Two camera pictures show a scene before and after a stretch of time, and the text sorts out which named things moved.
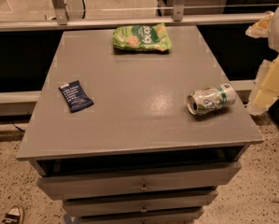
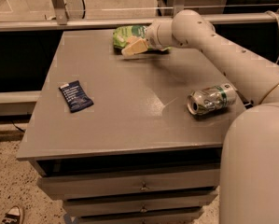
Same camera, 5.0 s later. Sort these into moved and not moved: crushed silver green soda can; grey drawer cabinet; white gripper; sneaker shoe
Moved: white gripper
Not moved: crushed silver green soda can; grey drawer cabinet; sneaker shoe
